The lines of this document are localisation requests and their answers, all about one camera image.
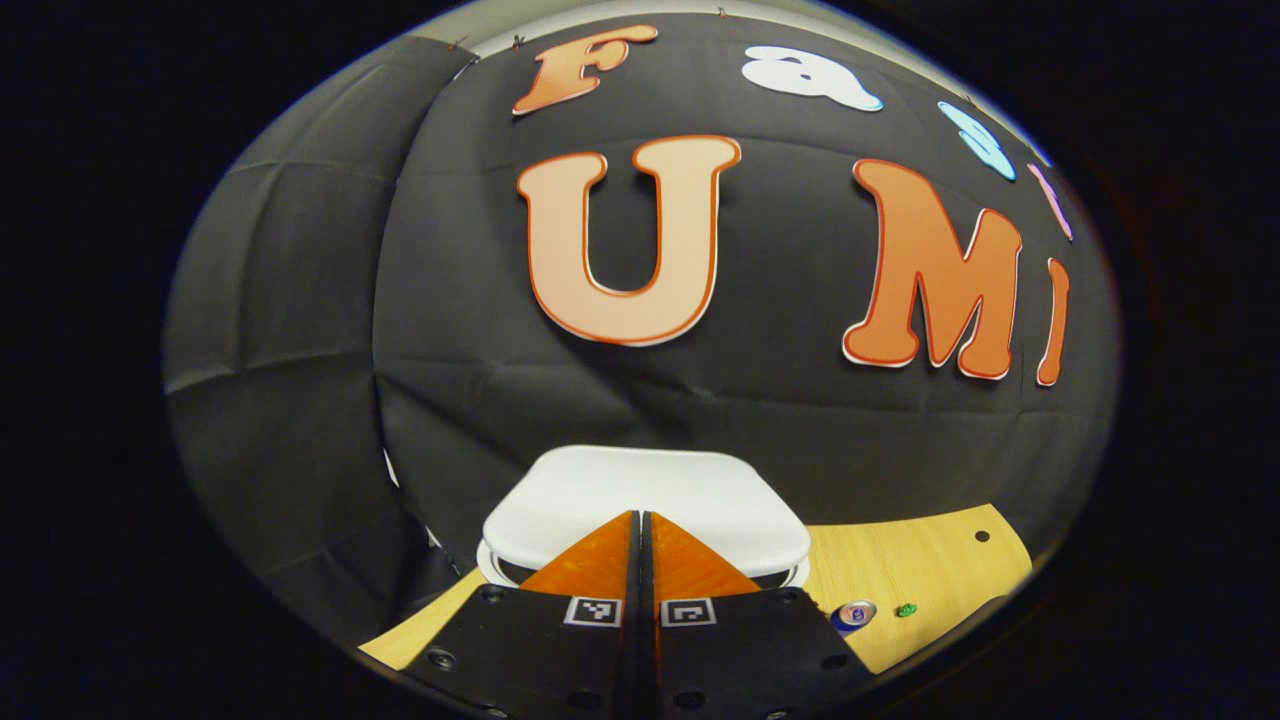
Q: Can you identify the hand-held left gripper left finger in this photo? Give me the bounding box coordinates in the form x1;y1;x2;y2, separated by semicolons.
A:
400;510;641;720

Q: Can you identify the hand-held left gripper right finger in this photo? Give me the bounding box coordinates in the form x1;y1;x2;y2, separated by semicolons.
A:
640;510;876;720

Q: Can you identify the white desktop garbage bin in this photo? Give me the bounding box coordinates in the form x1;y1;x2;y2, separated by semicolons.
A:
476;445;813;591

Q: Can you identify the blue pop can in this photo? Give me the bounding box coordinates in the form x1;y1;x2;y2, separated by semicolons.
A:
830;599;879;637

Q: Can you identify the wooden desktop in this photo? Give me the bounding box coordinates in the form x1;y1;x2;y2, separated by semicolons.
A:
358;503;1033;673

